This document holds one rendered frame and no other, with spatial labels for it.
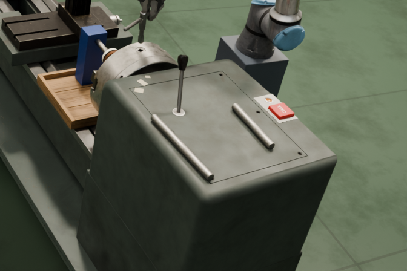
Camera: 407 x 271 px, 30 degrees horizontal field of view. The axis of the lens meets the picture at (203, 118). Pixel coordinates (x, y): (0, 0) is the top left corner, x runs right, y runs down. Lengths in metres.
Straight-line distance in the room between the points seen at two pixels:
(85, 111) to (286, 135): 0.84
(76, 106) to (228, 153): 0.85
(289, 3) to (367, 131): 2.18
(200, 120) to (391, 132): 2.73
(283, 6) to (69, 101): 0.84
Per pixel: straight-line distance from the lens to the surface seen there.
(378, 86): 5.24
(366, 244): 3.96
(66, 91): 2.87
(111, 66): 2.50
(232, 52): 2.90
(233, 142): 2.17
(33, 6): 3.46
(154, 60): 2.47
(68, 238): 2.79
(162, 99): 2.27
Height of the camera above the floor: 2.55
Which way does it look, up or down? 35 degrees down
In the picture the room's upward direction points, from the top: 14 degrees clockwise
